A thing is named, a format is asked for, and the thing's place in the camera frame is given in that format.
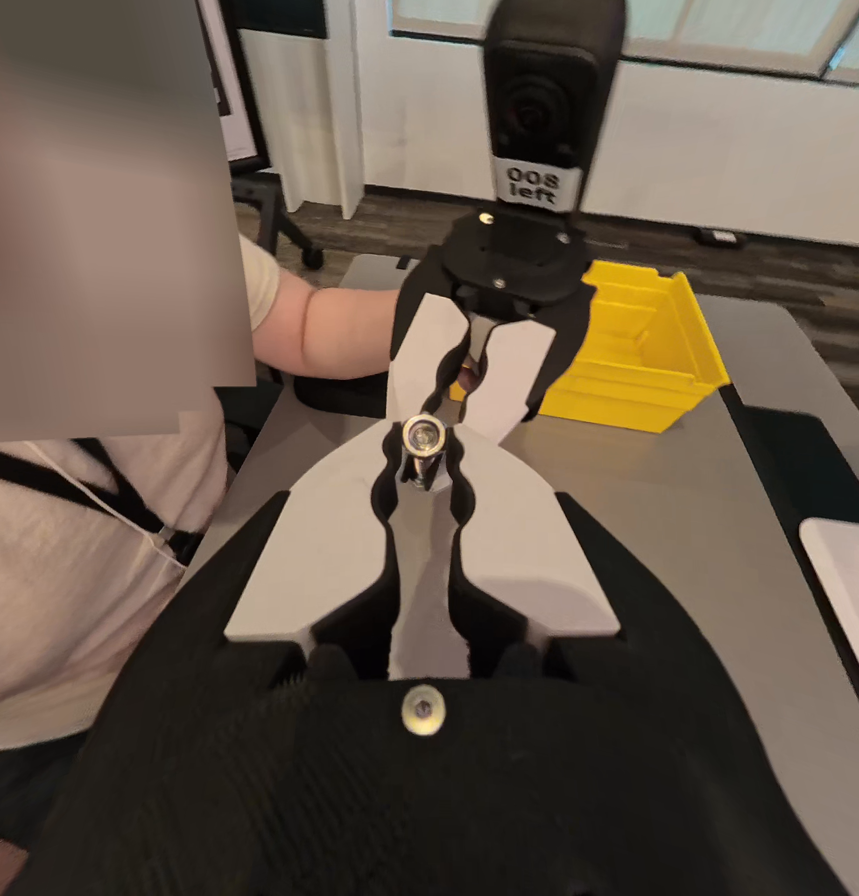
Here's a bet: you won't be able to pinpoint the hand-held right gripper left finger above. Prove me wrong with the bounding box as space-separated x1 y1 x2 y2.
224 419 402 676

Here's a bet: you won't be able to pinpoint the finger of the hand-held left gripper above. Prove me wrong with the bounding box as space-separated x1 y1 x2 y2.
386 292 472 424
458 318 558 449

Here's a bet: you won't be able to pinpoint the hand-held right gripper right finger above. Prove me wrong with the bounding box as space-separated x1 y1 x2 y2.
444 420 622 676

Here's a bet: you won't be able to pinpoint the yellow plastic bin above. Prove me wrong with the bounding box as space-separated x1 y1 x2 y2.
447 260 732 434

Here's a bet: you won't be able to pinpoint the person's left forearm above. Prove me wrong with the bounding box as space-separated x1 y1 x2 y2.
251 269 402 382

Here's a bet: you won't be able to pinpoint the white framed window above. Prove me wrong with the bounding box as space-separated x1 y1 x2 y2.
391 0 859 78

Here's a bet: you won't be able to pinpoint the marker sign on black stand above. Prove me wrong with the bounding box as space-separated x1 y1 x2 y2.
198 0 325 273

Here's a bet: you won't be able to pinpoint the white tray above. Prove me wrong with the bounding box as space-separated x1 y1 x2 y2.
799 517 859 739

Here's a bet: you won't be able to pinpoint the person's black trousers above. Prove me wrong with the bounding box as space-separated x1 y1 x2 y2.
0 731 87 851

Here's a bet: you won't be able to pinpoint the dark wall panel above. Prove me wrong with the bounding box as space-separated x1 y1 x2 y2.
237 0 329 39

